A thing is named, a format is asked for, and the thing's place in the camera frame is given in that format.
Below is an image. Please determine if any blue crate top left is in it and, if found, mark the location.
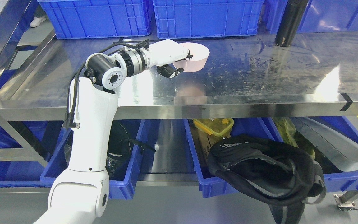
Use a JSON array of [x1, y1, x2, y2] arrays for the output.
[[39, 0, 154, 39]]

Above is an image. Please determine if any yellow food container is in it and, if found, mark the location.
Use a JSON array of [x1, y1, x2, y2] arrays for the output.
[[193, 118, 234, 138]]

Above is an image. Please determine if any black thermos bottle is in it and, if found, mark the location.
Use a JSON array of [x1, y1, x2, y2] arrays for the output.
[[275, 0, 309, 47]]

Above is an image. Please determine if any stainless steel table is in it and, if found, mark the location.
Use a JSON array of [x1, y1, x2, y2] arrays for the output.
[[0, 30, 358, 126]]

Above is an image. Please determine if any blue bin lower right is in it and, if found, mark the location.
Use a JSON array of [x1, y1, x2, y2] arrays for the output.
[[269, 116, 358, 193]]

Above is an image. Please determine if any blue crate top middle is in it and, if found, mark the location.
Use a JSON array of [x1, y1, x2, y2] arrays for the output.
[[153, 0, 264, 39]]

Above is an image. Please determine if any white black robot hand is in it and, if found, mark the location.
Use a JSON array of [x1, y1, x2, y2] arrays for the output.
[[145, 39, 193, 78]]

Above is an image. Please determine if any blue bin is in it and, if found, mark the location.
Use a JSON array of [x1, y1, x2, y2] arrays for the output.
[[40, 120, 150, 200], [182, 117, 283, 198], [0, 121, 63, 188], [269, 116, 358, 193]]

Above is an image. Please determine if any grey plastic lid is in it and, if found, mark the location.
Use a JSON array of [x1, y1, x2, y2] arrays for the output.
[[290, 117, 358, 172]]

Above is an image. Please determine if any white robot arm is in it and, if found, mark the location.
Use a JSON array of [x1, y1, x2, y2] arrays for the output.
[[35, 40, 193, 224]]

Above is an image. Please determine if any white shoe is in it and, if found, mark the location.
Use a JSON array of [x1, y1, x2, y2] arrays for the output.
[[30, 16, 46, 27]]

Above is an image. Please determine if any blue bin far left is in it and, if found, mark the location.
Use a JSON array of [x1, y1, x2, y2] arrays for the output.
[[0, 121, 63, 188]]

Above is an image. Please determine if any blue bin lower left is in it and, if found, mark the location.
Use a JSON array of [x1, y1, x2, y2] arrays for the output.
[[40, 120, 150, 200]]

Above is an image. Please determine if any pink bowl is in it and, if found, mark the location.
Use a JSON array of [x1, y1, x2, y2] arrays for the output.
[[173, 42, 210, 72]]

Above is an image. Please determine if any blue bin lower middle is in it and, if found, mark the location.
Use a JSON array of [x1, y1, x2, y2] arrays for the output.
[[182, 117, 283, 198]]

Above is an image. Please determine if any black backpack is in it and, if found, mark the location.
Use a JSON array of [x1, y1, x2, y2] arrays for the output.
[[207, 134, 327, 224]]

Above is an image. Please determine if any blue crate top right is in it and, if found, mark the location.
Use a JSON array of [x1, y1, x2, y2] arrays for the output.
[[264, 0, 358, 34]]

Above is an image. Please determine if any blue crate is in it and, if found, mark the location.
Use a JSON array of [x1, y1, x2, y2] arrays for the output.
[[39, 0, 154, 39], [264, 0, 358, 34], [153, 0, 264, 39]]

